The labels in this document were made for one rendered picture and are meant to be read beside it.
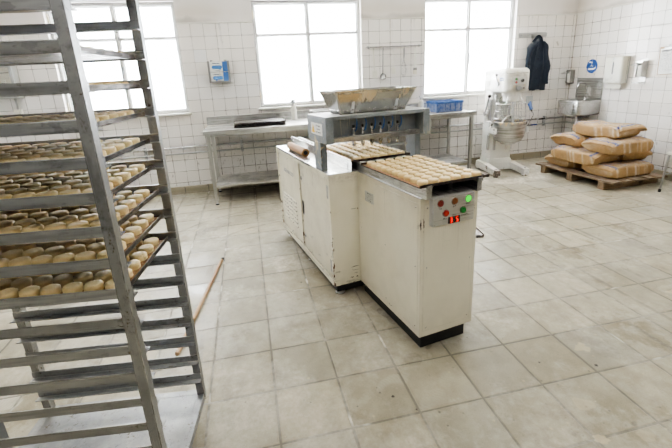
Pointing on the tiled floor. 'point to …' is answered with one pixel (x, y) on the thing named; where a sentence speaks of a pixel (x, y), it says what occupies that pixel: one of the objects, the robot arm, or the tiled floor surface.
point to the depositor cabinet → (322, 215)
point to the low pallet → (600, 177)
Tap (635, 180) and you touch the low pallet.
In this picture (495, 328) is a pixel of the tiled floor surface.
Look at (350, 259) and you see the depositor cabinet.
